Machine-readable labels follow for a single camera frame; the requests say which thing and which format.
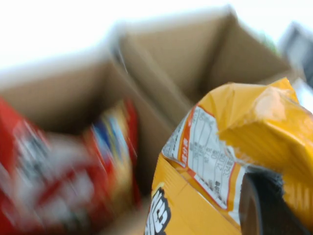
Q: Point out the red prawn cracker bag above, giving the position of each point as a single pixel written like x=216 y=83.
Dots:
x=61 y=183

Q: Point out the cardboard box with printed text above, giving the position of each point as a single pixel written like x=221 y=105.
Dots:
x=73 y=98

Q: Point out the large yellow chip bag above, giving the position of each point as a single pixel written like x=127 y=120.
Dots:
x=244 y=110

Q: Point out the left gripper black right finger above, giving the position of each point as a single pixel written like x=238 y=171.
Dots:
x=276 y=215

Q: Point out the cardboard box with clear tape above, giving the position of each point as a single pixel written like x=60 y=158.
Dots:
x=183 y=61

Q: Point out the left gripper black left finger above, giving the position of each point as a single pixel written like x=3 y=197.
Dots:
x=250 y=208

